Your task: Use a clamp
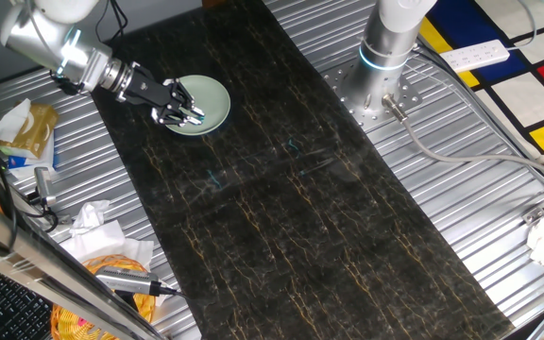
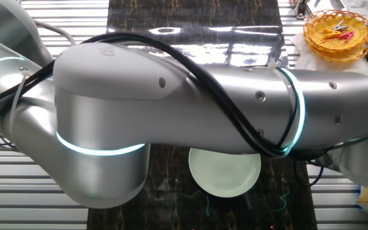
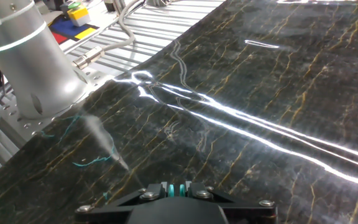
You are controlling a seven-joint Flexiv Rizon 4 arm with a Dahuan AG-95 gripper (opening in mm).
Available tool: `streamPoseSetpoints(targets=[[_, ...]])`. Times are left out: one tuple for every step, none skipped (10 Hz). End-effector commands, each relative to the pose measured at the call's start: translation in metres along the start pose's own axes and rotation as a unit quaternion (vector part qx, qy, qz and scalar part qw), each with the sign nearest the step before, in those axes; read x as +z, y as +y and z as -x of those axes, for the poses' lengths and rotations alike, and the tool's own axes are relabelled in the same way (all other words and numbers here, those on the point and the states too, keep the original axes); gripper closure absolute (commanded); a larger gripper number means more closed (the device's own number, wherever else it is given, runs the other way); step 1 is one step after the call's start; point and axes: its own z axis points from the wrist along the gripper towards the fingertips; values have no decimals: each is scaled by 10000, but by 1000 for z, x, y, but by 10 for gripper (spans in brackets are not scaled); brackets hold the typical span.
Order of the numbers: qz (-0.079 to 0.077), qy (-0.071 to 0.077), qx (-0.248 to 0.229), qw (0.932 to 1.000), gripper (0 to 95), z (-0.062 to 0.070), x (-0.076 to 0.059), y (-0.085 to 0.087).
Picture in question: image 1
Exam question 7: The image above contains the gold tissue box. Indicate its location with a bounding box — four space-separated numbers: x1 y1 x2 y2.
0 97 60 160

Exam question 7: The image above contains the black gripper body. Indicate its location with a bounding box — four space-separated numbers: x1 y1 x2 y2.
123 60 179 108

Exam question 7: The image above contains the blue white tissue pack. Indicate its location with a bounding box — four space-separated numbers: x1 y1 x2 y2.
0 136 57 179

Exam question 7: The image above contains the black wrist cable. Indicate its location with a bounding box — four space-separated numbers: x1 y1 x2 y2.
94 0 129 43

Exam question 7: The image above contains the white power strip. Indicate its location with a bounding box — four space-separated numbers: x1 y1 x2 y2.
439 39 512 74

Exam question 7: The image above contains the black computer keyboard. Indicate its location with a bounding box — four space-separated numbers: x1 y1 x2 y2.
0 259 54 340

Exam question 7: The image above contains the thick grey robot cable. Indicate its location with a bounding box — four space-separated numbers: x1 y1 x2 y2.
381 93 544 188

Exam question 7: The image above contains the pale green round plate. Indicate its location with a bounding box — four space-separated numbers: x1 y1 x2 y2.
163 74 232 137

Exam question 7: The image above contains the ribbed silver depth camera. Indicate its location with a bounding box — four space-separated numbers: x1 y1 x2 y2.
94 264 162 298

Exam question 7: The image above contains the black camera cable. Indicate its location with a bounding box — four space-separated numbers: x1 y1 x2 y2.
25 188 60 233
157 281 189 299

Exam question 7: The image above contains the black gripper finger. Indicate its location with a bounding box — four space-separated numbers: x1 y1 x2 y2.
162 77 206 117
151 106 203 128

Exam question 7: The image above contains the white power cord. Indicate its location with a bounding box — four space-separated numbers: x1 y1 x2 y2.
507 0 537 51

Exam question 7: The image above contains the dark marble pattern mat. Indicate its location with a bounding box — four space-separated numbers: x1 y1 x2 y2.
73 0 514 340

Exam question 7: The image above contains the aluminium frame beam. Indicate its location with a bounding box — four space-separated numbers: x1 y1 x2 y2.
0 188 167 340

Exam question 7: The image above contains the colourful block pattern cloth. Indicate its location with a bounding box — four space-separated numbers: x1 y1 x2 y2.
417 0 544 157

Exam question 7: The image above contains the small silver depth camera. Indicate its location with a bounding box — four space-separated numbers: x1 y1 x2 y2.
33 166 59 208

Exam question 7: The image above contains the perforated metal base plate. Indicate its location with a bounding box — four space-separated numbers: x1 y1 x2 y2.
322 60 423 131

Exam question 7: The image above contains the yellow wicker basket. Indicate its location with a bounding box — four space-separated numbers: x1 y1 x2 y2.
49 254 158 340

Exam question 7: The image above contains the crumpled white tissue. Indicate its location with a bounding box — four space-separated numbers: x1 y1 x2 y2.
69 199 111 237

